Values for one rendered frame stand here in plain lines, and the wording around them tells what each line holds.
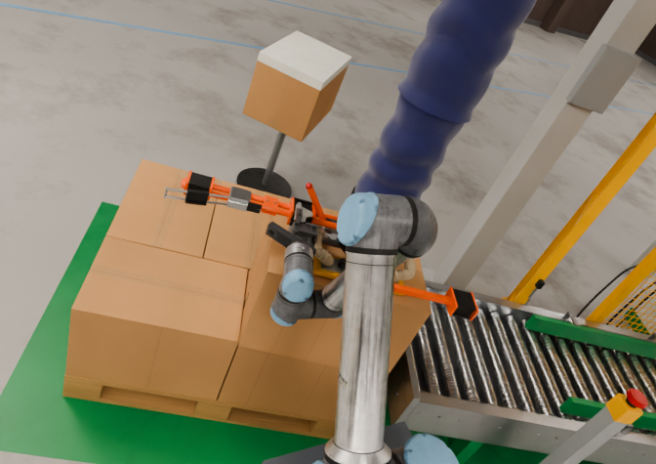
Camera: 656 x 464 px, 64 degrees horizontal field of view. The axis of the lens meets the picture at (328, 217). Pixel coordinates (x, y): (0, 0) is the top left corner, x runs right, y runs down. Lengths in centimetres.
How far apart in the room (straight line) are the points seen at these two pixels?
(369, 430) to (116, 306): 116
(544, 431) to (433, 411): 50
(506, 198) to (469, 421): 139
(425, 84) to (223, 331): 116
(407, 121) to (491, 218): 176
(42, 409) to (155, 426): 44
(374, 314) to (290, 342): 90
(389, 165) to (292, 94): 155
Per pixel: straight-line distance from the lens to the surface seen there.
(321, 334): 196
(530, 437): 248
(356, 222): 110
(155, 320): 204
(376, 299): 113
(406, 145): 158
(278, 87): 311
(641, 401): 209
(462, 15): 146
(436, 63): 149
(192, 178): 176
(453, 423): 228
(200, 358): 214
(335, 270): 181
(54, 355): 261
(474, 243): 334
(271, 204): 177
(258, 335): 198
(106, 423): 244
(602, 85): 295
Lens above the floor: 212
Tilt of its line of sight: 35 degrees down
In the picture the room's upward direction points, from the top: 24 degrees clockwise
